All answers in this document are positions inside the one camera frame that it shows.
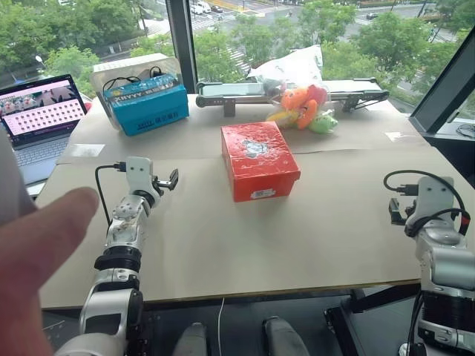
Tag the clear plastic storage bin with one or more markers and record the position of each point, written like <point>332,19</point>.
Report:
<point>111,79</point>

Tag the orange plush toy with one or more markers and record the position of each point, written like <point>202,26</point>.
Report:
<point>302,105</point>

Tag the blue cardboard box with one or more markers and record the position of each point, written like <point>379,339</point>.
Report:
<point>148,105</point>

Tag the black table leg bracket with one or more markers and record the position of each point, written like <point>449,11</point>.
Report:
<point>371,300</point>

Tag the red cardboard box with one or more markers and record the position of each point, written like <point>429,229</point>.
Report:
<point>256,159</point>

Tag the small conveyor belt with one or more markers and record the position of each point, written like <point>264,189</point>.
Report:
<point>237,92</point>

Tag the black slanted frame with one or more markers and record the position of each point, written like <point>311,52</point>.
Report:
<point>445,81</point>

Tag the yellow plush toy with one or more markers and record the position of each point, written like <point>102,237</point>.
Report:
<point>284,118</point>

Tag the open laptop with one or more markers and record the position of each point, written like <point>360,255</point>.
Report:
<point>35,122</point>

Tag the person's bare hand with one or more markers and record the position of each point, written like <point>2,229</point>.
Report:
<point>33,267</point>

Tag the clear plastic bag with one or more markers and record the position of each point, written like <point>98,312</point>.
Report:
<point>293,68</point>

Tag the black window pillar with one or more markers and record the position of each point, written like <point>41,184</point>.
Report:
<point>182,46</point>

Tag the dark rounded foot shape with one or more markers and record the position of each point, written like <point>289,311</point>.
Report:
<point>190,340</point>
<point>284,336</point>

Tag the green plush toy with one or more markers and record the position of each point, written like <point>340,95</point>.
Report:
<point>323,123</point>

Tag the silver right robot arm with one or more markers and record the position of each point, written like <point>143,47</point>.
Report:
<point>443,267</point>

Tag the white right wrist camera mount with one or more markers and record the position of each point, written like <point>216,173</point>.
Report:
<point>435,196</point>

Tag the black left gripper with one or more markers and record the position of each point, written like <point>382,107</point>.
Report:
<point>158,185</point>

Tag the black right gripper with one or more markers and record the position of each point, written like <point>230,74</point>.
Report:
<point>408,213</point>

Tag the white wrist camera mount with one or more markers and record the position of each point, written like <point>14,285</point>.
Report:
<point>435,196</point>
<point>139,171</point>

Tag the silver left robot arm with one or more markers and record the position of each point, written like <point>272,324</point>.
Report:
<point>118,237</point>

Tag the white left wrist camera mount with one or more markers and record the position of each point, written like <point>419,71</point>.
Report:
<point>139,171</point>

